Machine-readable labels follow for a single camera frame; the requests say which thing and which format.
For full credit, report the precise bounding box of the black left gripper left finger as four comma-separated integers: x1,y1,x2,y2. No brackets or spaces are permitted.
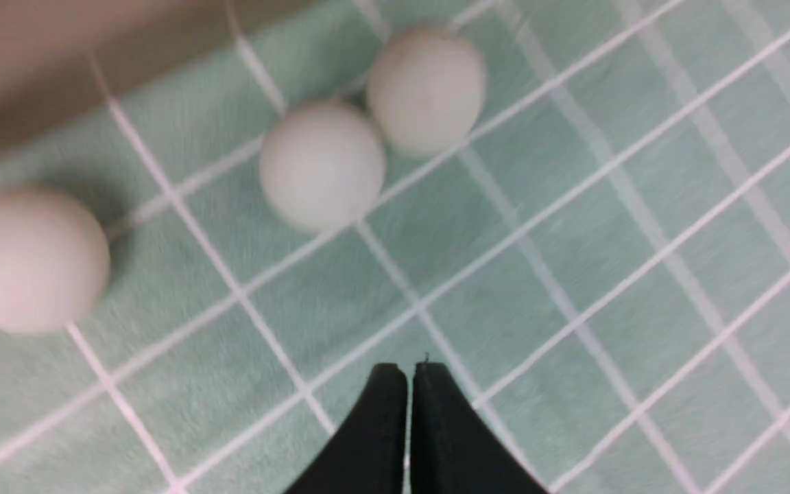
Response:
286,363,408,493

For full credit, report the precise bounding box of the green checkered tablecloth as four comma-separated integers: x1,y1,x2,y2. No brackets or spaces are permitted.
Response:
0,1,790,493

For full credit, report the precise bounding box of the white printed table-tennis ball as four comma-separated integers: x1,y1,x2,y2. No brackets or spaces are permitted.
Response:
365,25,487,158

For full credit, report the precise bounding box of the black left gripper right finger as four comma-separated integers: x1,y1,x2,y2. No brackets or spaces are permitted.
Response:
410,362,546,493

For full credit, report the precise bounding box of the brown plastic bin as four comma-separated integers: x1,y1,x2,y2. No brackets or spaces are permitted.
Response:
0,1,311,151

